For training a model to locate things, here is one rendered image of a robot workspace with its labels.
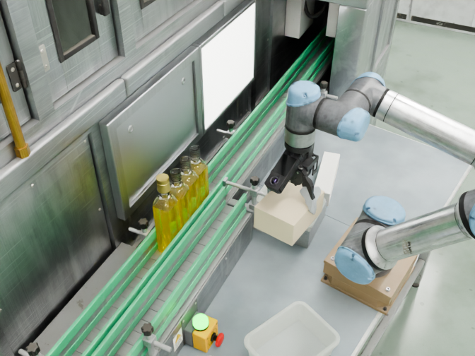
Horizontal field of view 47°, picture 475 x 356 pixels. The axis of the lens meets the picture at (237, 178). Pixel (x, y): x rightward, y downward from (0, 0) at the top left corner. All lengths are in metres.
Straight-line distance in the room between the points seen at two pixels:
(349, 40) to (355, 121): 1.10
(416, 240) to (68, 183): 0.85
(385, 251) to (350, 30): 1.13
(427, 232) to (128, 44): 0.87
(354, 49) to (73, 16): 1.31
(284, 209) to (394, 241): 0.28
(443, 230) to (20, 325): 1.03
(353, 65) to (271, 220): 1.09
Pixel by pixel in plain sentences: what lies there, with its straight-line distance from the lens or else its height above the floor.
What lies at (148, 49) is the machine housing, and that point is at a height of 1.41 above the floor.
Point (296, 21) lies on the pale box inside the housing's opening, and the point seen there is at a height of 1.08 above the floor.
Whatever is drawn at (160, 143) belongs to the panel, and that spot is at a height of 1.11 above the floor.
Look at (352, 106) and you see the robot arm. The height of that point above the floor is 1.43.
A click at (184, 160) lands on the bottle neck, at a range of 1.58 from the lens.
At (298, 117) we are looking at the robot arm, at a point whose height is 1.40.
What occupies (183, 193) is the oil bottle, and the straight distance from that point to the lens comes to 1.55.
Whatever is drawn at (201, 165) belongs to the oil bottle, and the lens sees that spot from 1.63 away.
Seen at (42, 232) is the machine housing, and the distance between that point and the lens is 1.42.
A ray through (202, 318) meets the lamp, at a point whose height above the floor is 0.85.
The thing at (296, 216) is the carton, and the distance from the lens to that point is 1.42.
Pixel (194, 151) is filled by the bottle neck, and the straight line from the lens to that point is 1.60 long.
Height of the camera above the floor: 2.11
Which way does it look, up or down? 40 degrees down
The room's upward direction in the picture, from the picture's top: straight up
